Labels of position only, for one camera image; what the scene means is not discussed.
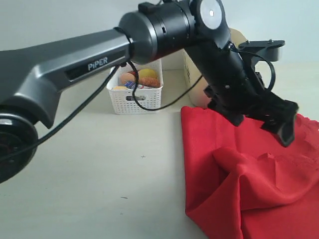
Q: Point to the yellow lemon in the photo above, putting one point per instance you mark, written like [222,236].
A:
[147,73]

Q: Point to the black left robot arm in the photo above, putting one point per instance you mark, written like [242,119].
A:
[32,79]

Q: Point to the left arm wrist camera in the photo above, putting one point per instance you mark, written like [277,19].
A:
[254,51]

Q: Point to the brown egg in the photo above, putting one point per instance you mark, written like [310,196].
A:
[125,77]

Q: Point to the blue white milk carton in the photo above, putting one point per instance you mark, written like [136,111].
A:
[132,85]

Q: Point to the yellow cheese wedge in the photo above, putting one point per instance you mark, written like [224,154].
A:
[119,88]

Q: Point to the red scalloped cloth mat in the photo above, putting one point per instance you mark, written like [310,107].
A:
[241,184]

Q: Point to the cream plastic bin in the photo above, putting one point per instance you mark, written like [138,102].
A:
[191,73]

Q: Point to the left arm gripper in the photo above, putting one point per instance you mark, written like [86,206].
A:
[237,89]

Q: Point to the white perforated plastic basket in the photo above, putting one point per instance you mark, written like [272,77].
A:
[123,101]

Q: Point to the fried chicken piece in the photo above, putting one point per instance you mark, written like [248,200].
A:
[150,82]

